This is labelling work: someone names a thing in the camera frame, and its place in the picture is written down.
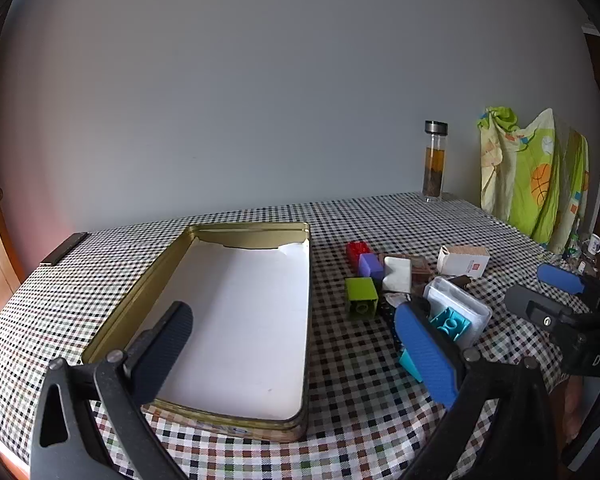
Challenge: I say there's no clear plastic case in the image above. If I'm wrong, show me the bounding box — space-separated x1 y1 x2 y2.
422 277 493 348

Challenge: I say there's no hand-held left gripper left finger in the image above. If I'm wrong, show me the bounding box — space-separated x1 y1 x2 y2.
29 301 196 480

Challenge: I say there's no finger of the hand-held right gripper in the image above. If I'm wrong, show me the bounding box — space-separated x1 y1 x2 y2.
503 284 578 333
536 262 600 301

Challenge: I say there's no person's right hand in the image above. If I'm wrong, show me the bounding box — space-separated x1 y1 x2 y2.
564 375 600 443

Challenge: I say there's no green building block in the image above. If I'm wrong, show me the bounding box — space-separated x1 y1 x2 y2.
344 276 381 319

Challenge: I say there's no green printed blanket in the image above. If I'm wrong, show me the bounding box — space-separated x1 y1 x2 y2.
476 106 591 256

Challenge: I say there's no white paper liner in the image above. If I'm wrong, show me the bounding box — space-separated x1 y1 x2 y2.
132 239 311 421

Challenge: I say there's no red building block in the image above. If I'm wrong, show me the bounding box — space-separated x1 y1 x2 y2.
345 241 376 267

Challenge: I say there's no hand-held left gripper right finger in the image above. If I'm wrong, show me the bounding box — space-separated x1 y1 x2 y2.
394 294 561 480

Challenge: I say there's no gold metal tin box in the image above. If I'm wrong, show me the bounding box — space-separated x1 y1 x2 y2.
81 222 312 443

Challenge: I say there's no teal building block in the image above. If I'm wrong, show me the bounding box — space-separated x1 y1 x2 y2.
428 306 472 341

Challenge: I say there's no glass tea bottle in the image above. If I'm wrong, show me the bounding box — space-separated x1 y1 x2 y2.
422 120 449 204

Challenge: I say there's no white and tan box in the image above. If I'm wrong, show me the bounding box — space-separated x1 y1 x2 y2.
436 245 491 279

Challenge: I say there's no white building block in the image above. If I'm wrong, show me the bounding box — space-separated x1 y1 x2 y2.
381 256 412 293

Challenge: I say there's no checkered tablecloth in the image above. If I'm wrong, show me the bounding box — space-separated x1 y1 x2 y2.
0 192 596 480

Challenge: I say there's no purple building block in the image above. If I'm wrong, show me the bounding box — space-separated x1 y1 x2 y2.
357 253 385 281

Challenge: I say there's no black flat bar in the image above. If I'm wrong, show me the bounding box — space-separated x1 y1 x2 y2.
39 232 89 267

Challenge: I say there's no teal plastic wedge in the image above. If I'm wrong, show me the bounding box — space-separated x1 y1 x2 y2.
397 347 426 383

